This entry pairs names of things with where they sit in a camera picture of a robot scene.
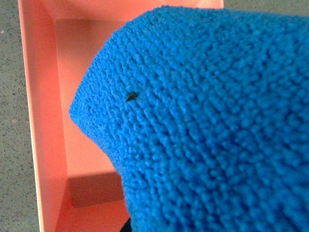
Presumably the blue microfiber towel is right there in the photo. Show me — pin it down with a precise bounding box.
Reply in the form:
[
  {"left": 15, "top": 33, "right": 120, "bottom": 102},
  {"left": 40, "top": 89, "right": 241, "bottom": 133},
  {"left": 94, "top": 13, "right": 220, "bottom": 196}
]
[{"left": 69, "top": 6, "right": 309, "bottom": 232}]

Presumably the pink plastic storage box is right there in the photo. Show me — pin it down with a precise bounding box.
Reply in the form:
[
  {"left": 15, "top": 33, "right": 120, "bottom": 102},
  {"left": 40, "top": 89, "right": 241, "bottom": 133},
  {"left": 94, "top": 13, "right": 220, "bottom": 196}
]
[{"left": 18, "top": 0, "right": 224, "bottom": 232}]

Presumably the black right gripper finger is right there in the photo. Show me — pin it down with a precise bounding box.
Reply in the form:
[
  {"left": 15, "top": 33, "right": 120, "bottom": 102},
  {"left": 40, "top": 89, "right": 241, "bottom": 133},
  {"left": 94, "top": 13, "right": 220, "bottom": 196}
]
[{"left": 120, "top": 218, "right": 132, "bottom": 232}]

